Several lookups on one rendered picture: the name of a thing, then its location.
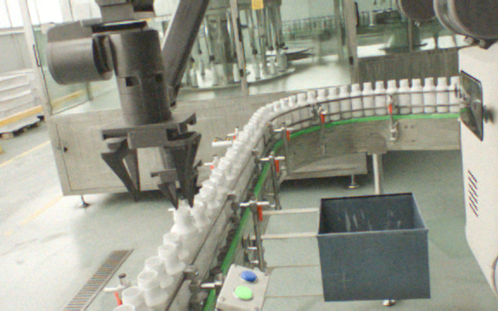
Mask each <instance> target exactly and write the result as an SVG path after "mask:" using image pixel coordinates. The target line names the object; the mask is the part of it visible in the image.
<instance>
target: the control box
mask: <svg viewBox="0 0 498 311"><path fill-rule="evenodd" d="M244 270H250V271H252V272H254V273H255V274H256V280H255V281H247V280H245V279H243V278H242V277H241V276H240V275H241V273H242V271H244ZM269 279H270V275H269V274H266V273H264V272H260V271H256V270H251V269H248V268H245V267H241V266H238V265H235V264H232V265H231V268H230V270H229V272H228V274H227V278H226V281H225V282H224V285H223V287H222V290H221V292H220V295H219V298H218V300H217V303H216V309H215V311H262V307H263V304H264V300H265V294H266V290H267V286H268V282H269ZM239 286H244V287H247V288H249V289H250V290H251V291H252V295H251V297H248V298H243V297H240V296H238V295H236V294H235V290H236V288H238V287H239Z"/></svg>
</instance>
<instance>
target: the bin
mask: <svg viewBox="0 0 498 311"><path fill-rule="evenodd" d="M306 212H318V218H317V227H316V232H298V233H283V234H267V235H261V239H274V238H304V237H316V238H317V244H318V250H319V257H320V263H319V264H300V265H281V266H266V274H269V275H271V273H272V272H273V270H274V268H290V267H309V266H321V274H322V290H323V294H309V295H266V296H265V300H264V304H265V301H266V299H267V298H279V297H305V296H323V298H324V302H326V301H378V300H404V299H430V298H431V280H430V262H429V244H428V232H429V228H428V225H427V224H426V221H425V217H424V215H423V213H422V210H421V208H420V205H419V203H418V200H417V197H416V195H415V193H414V191H409V192H396V193H383V194H358V195H346V196H333V197H320V199H319V207H313V208H300V209H287V210H273V211H262V213H263V215H266V214H280V213H306ZM264 304H263V305H264Z"/></svg>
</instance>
